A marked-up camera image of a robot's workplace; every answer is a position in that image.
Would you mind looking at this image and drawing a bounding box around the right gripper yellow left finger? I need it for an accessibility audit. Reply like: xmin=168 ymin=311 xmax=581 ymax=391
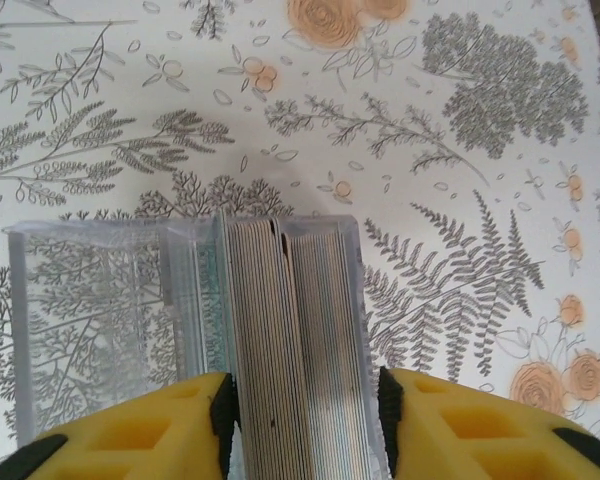
xmin=0 ymin=371 xmax=239 ymax=480

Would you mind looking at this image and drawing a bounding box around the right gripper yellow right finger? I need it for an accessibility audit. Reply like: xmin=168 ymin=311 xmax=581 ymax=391
xmin=377 ymin=366 xmax=600 ymax=480

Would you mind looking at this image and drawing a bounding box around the credit card stack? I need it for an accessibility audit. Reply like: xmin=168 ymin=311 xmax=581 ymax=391
xmin=192 ymin=209 xmax=366 ymax=480

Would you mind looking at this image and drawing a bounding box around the clear plastic card box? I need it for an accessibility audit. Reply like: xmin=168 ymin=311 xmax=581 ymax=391
xmin=1 ymin=209 xmax=369 ymax=480

